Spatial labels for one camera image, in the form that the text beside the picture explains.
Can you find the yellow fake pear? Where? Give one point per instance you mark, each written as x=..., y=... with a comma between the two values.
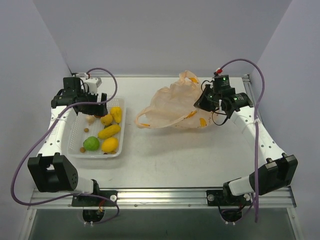
x=116, y=113

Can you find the yellow fake mango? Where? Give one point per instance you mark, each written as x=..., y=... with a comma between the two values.
x=110, y=145

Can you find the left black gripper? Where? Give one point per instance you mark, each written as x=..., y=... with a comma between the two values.
x=93, y=108

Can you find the orange plastic bag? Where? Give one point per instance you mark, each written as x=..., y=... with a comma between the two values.
x=173, y=106

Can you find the aluminium front rail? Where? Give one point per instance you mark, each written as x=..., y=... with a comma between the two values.
x=130, y=198

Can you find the orange fake round fruit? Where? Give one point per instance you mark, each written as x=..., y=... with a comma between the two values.
x=106, y=120

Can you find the green fake guava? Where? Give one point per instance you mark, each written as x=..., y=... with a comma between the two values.
x=92, y=143

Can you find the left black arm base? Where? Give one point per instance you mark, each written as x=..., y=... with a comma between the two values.
x=89, y=201

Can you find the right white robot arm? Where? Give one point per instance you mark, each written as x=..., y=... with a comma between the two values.
x=273, y=168

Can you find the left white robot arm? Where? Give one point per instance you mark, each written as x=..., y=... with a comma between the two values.
x=51, y=170

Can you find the beige fake garlic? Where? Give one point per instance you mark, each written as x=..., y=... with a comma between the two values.
x=90, y=119

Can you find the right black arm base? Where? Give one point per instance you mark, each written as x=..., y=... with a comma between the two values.
x=216, y=197

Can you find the white plastic basket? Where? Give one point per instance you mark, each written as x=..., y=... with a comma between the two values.
x=78, y=136

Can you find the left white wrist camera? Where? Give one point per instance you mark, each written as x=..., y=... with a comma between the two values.
x=90, y=84

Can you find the long yellow fake fruit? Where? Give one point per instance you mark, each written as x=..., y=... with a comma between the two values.
x=109, y=131

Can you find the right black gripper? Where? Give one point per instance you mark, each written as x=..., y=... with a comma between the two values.
x=203, y=100

